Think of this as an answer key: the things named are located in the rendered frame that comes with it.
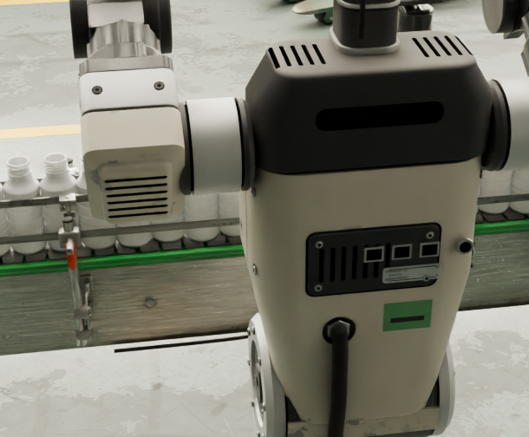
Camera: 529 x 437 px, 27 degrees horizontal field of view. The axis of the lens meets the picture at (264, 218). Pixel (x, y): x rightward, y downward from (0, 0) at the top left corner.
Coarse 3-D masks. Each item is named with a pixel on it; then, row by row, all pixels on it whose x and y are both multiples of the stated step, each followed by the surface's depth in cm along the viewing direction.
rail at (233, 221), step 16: (192, 192) 180; (0, 208) 176; (160, 224) 182; (176, 224) 182; (192, 224) 183; (208, 224) 183; (224, 224) 184; (0, 240) 179; (16, 240) 179; (32, 240) 180; (48, 240) 180
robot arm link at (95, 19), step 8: (88, 0) 109; (96, 0) 109; (104, 0) 109; (112, 0) 109; (120, 0) 109; (128, 0) 109; (136, 0) 109; (88, 8) 107; (96, 8) 107; (104, 8) 107; (112, 8) 107; (120, 8) 108; (128, 8) 108; (136, 8) 108; (88, 16) 107; (96, 16) 107; (104, 16) 107; (112, 16) 107; (120, 16) 107; (128, 16) 107; (136, 16) 107; (88, 24) 106; (96, 24) 106; (104, 24) 106
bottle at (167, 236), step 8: (176, 216) 183; (152, 224) 185; (152, 232) 186; (160, 232) 184; (168, 232) 184; (176, 232) 185; (184, 232) 187; (160, 240) 185; (168, 240) 185; (176, 240) 186
